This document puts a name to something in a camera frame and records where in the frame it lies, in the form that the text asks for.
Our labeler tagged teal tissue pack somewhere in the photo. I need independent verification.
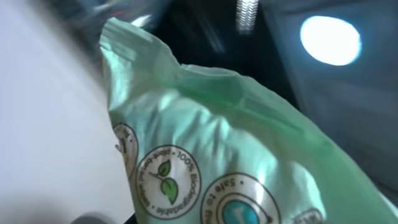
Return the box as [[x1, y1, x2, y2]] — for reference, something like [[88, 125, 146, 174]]
[[99, 18, 397, 224]]

